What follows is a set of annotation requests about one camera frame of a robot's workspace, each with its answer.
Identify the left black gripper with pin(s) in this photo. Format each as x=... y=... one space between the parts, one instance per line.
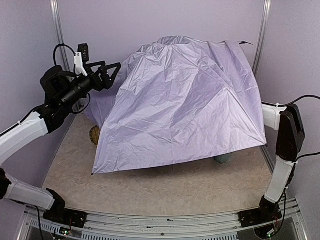
x=96 y=80

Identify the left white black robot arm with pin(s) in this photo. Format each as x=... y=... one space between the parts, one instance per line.
x=63 y=89

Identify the left aluminium frame post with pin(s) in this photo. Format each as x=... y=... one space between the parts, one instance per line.
x=59 y=33

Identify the aluminium frame post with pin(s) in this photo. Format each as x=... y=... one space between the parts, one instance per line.
x=59 y=33
x=262 y=36

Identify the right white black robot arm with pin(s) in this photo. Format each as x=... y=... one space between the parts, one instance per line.
x=287 y=121

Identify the right aluminium frame post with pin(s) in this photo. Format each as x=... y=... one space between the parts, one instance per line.
x=262 y=36

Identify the lavender folding umbrella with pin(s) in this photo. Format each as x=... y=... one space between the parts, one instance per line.
x=175 y=101

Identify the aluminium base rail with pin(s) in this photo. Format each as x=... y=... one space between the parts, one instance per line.
x=234 y=225

